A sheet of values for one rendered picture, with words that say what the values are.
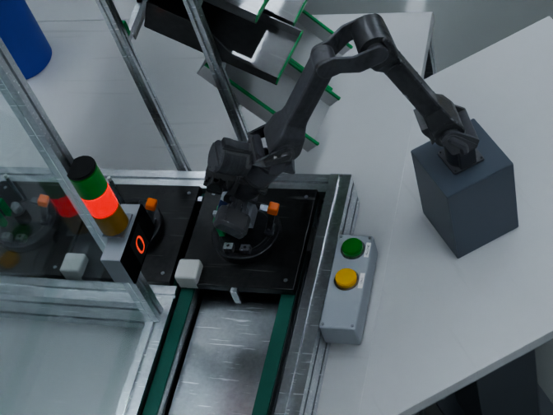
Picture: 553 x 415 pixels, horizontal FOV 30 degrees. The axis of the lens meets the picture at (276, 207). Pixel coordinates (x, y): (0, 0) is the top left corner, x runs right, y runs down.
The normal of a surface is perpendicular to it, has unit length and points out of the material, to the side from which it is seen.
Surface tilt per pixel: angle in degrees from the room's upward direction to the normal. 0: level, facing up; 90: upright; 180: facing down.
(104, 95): 0
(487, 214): 90
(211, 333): 0
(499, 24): 0
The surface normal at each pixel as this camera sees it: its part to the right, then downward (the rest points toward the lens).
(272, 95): 0.47, -0.30
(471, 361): -0.23, -0.60
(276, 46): 0.17, -0.47
